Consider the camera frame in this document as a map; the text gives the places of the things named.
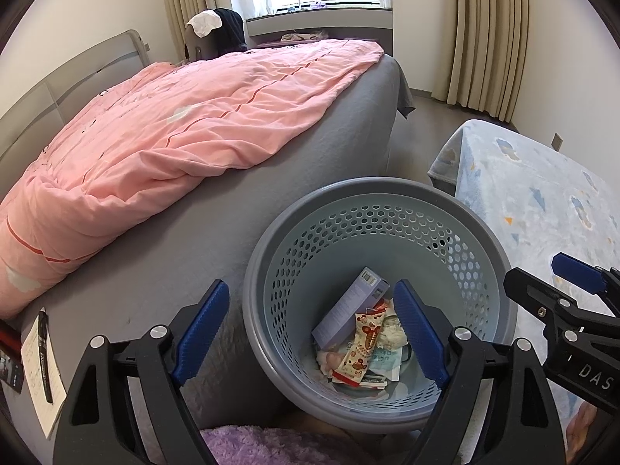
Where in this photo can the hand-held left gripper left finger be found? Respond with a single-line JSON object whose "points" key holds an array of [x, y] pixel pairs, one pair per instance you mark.
{"points": [[201, 334]]}

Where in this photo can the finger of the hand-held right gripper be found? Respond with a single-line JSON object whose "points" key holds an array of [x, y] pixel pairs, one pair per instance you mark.
{"points": [[537, 295], [576, 267]]}

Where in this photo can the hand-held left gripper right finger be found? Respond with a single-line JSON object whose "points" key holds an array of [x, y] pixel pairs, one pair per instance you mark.
{"points": [[419, 334]]}

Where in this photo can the beige paper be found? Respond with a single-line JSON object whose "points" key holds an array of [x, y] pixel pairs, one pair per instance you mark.
{"points": [[392, 332]]}

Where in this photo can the red cartoon snack wrapper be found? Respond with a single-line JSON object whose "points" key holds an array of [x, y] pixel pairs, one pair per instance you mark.
{"points": [[361, 344]]}

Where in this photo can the long purple cardboard box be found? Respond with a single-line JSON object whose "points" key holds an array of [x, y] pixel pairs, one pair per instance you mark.
{"points": [[344, 315]]}

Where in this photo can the grey perforated plastic basket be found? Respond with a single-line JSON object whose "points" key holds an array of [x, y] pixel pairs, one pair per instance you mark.
{"points": [[271, 290]]}

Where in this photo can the light blue printed blanket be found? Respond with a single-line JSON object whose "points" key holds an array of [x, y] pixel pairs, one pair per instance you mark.
{"points": [[508, 189]]}

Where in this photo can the purple fluffy rug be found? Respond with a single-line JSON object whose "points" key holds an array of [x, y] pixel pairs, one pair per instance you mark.
{"points": [[271, 445]]}

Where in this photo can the black pen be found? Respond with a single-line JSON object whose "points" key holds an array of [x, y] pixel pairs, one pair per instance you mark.
{"points": [[44, 358]]}

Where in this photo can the grey bed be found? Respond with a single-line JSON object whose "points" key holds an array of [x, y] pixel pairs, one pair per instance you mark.
{"points": [[290, 189]]}

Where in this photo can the white paper sheet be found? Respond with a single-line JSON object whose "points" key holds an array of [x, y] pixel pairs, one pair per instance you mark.
{"points": [[34, 382]]}

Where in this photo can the black and red device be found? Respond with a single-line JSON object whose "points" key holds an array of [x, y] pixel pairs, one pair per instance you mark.
{"points": [[9, 363]]}

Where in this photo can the pink quilt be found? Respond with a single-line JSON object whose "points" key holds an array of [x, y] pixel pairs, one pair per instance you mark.
{"points": [[193, 121]]}

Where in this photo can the grey headboard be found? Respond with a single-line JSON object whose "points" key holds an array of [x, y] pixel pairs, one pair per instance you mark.
{"points": [[72, 72]]}

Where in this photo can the dark chair with black garment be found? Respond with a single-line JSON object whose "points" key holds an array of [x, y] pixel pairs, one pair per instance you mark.
{"points": [[230, 29]]}

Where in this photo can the white cloth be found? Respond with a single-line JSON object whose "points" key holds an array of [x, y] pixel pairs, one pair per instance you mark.
{"points": [[206, 22]]}

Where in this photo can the bundle of cloth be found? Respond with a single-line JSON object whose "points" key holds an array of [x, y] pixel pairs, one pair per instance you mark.
{"points": [[305, 37]]}

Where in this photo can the grey window sill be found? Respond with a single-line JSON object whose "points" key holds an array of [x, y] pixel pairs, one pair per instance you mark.
{"points": [[339, 22]]}

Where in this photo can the wall socket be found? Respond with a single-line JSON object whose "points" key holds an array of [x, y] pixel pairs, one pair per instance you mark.
{"points": [[557, 142]]}

